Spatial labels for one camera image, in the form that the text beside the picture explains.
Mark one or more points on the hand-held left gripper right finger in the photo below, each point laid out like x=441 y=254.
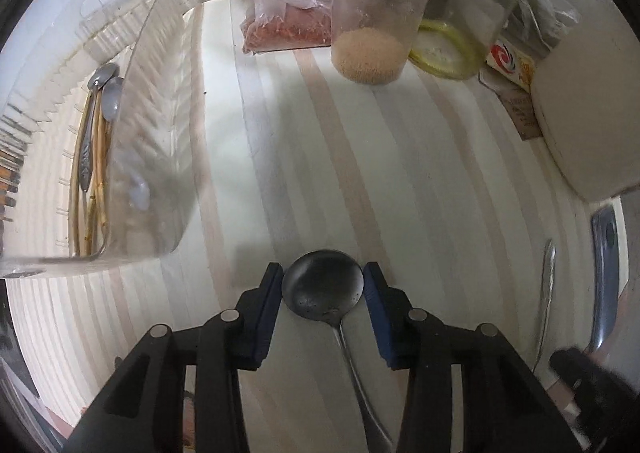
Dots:
x=377 y=313

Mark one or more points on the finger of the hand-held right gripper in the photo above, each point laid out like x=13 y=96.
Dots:
x=600 y=398

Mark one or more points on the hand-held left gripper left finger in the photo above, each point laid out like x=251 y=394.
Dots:
x=267 y=313

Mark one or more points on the large round steel spoon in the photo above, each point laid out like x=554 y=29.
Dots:
x=320 y=283

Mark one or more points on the oval steel spoon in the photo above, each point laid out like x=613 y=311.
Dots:
x=546 y=283

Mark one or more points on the set of wooden chopsticks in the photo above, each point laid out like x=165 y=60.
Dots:
x=95 y=213

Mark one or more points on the clear plastic container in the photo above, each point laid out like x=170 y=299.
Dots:
x=150 y=133

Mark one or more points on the small patterned steel spoon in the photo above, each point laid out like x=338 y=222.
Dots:
x=85 y=153

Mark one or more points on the blue smartphone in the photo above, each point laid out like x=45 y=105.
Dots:
x=607 y=273

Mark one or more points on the striped cat table mat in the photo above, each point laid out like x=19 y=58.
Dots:
x=375 y=173

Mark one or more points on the small printed packet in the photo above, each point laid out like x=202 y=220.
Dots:
x=520 y=108

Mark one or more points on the cream electric kettle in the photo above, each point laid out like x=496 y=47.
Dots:
x=585 y=123

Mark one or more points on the small box with red swirl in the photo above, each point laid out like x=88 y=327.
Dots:
x=510 y=63

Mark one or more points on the red chili packet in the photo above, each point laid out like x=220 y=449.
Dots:
x=285 y=30

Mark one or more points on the seasoning jar with white lid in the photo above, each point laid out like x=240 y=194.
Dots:
x=370 y=23

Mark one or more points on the glass oil bottle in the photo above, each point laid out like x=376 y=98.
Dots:
x=465 y=33

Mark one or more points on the crumpled clear plastic bags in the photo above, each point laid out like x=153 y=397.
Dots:
x=545 y=18

